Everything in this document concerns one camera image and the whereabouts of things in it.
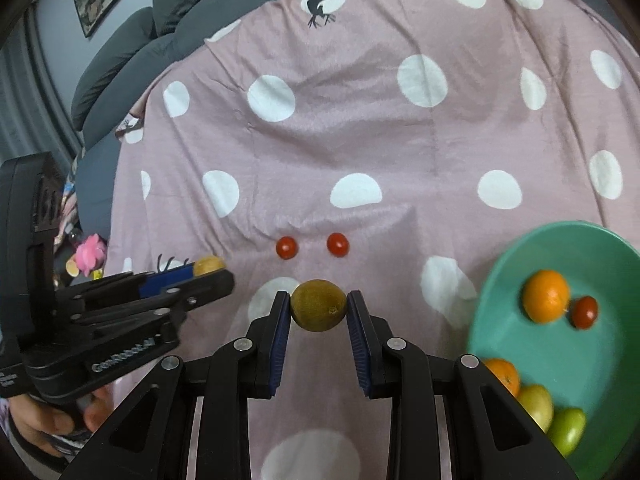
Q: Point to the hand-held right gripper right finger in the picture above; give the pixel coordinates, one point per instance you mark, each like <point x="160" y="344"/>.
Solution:
<point x="357" y="340"/>

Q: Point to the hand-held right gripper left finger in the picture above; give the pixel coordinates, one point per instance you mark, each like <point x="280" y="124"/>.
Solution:
<point x="282" y="340"/>

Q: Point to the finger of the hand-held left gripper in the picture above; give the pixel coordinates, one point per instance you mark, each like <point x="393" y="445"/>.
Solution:
<point x="210" y="290"/>
<point x="165" y="280"/>

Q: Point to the small yellow round fruit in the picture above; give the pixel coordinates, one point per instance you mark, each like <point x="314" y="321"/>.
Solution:
<point x="209" y="265"/>

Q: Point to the small brown round fruit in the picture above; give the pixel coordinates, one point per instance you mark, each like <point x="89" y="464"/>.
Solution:
<point x="319" y="305"/>

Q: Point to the orange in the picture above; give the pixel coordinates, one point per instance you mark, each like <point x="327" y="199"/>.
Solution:
<point x="506" y="377"/>
<point x="546" y="295"/>

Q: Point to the yellow-green round fruit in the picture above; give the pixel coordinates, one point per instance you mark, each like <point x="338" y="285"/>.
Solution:
<point x="537" y="405"/>

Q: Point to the green round fruit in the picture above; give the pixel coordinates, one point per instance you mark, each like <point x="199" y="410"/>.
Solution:
<point x="567" y="430"/>

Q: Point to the red cherry tomato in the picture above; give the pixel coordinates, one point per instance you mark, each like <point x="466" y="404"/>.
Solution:
<point x="338" y="244"/>
<point x="287" y="247"/>
<point x="585" y="312"/>

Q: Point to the green plastic bowl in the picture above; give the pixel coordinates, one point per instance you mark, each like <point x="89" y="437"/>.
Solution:
<point x="600" y="360"/>

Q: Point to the person's left hand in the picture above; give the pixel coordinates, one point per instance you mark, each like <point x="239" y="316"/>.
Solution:
<point x="40" y="417"/>

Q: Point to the pink plush toy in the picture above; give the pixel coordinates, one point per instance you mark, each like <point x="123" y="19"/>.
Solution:
<point x="92" y="254"/>

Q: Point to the colourful cloth pile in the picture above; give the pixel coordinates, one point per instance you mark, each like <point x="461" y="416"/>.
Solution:
<point x="65" y="210"/>

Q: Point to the grey curtain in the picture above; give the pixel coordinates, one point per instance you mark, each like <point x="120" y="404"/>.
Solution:
<point x="30" y="95"/>

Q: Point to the pink polka dot blanket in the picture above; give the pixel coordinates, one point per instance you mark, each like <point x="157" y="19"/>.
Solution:
<point x="375" y="135"/>

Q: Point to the grey sofa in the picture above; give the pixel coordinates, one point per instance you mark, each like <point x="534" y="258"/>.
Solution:
<point x="115" y="60"/>

